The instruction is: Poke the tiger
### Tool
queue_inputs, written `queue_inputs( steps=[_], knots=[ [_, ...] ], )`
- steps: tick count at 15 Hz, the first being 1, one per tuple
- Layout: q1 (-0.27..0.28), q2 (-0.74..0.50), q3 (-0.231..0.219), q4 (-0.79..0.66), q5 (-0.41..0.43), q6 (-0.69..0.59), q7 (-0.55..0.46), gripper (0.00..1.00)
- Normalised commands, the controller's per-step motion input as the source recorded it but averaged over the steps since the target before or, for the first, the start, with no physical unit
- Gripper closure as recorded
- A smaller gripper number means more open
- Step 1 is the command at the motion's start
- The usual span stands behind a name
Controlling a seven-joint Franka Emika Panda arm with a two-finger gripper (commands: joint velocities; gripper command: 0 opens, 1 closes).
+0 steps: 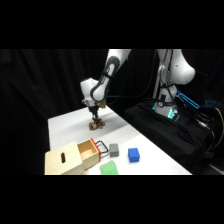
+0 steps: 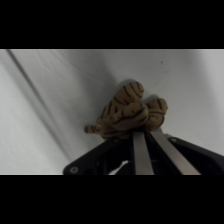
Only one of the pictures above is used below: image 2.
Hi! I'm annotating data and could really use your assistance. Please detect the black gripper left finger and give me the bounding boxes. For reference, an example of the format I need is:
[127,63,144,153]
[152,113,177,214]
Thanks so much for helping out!
[131,130,155,176]

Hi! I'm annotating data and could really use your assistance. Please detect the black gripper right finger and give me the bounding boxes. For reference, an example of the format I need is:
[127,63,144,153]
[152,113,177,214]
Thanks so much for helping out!
[149,127,202,176]

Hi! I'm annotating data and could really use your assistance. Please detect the striped tiger plush toy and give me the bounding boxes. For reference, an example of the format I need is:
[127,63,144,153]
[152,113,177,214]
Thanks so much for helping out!
[83,79,169,141]

